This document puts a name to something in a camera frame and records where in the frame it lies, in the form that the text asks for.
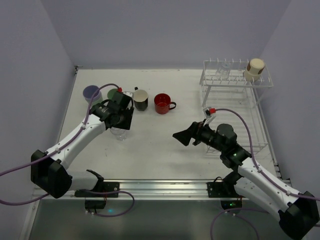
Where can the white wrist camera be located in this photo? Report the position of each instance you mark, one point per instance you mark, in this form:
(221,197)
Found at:
(128,93)
(209,115)

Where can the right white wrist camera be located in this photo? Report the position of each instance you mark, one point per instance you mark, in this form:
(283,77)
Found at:
(209,115)

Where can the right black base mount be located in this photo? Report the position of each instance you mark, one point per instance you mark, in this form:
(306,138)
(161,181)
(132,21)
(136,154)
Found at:
(224,188)

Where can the cream cup with brown band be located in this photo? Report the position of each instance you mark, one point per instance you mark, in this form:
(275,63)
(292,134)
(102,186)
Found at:
(254,70)

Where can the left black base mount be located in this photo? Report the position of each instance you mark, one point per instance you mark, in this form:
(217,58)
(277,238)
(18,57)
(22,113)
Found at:
(96,199)

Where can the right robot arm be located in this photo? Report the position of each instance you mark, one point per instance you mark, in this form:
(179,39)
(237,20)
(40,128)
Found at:
(296,212)

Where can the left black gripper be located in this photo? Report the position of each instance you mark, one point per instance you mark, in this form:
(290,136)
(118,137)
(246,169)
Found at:
(127,119)

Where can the clear glass shelf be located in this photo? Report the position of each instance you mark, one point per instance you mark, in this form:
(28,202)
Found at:
(223,70)

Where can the clear glass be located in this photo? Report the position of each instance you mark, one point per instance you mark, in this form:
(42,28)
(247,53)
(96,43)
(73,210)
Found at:
(119,134)

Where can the tall green cup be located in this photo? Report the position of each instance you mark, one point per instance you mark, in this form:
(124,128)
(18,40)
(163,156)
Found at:
(111,93)

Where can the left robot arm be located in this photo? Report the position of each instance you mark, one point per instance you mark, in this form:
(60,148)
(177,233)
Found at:
(49,169)

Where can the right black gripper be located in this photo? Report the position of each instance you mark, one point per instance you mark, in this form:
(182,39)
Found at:
(197,133)

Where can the aluminium rail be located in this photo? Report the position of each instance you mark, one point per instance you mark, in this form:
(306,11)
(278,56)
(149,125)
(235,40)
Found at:
(165,189)

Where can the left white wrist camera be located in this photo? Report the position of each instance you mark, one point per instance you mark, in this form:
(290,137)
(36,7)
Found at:
(128,93)

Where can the purple cup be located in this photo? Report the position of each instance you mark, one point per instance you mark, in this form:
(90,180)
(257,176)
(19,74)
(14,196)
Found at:
(91,92)

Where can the black mug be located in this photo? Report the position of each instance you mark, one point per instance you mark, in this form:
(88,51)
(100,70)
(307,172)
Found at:
(140,99)

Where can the light green cup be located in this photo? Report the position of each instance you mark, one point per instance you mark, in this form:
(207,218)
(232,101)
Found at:
(97,101)

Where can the red mug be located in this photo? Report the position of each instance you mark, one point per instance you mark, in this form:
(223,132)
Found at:
(163,103)

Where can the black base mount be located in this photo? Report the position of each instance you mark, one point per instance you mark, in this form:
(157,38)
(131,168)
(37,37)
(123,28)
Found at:
(96,199)
(224,188)

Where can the white wire dish rack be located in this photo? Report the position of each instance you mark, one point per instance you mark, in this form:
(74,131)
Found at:
(239,95)

